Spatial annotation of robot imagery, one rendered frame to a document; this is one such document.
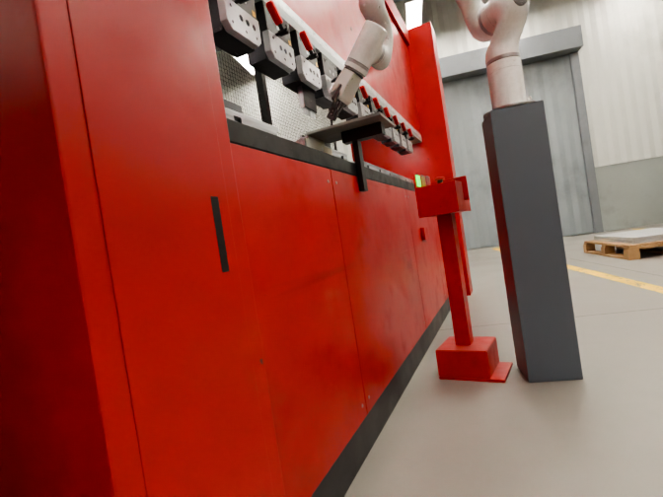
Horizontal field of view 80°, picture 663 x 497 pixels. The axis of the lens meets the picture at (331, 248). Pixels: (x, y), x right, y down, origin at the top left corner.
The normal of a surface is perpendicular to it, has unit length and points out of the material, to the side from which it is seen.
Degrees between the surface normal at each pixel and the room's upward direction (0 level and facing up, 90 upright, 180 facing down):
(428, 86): 90
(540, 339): 90
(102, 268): 90
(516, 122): 90
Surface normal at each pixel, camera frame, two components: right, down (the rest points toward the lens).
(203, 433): 0.91, -0.13
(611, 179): -0.21, 0.05
